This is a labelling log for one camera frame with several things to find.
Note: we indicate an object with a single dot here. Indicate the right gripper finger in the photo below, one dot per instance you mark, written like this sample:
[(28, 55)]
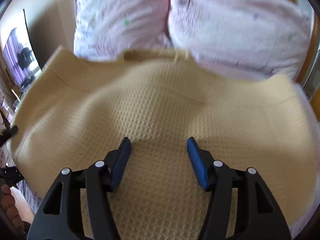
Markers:
[(258, 215), (76, 206)]

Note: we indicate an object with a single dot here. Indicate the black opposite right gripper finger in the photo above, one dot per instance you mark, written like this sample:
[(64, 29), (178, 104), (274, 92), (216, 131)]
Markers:
[(8, 134)]

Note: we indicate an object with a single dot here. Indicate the beige waffle knit garment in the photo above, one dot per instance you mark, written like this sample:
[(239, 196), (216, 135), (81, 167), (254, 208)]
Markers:
[(77, 111)]

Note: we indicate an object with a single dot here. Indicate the person's hand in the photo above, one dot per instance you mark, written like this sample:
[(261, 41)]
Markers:
[(8, 204)]

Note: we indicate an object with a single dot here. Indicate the pink floral bed sheet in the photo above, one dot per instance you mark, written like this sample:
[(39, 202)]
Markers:
[(31, 198)]

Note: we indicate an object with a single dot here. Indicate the dark tv screen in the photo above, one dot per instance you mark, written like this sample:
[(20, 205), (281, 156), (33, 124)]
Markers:
[(20, 59)]

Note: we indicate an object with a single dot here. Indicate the white pink floral quilt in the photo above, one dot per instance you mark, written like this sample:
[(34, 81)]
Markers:
[(253, 38)]

